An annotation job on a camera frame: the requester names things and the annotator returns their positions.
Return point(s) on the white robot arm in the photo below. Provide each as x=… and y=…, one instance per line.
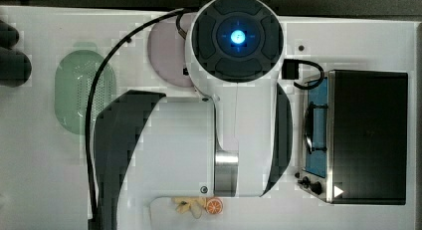
x=229, y=135

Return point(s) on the pink round plate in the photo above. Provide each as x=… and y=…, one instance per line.
x=166, y=53

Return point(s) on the orange slice toy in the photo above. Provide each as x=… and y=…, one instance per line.
x=214, y=205

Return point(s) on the beige garlic toy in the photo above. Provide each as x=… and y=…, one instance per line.
x=195, y=205

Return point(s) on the green perforated strainer bowl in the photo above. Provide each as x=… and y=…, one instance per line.
x=73, y=80

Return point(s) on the black toaster oven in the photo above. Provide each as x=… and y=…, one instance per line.
x=355, y=138

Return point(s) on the black cylinders pair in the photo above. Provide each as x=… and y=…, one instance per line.
x=15, y=66

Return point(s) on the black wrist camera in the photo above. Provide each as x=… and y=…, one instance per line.
x=290, y=69

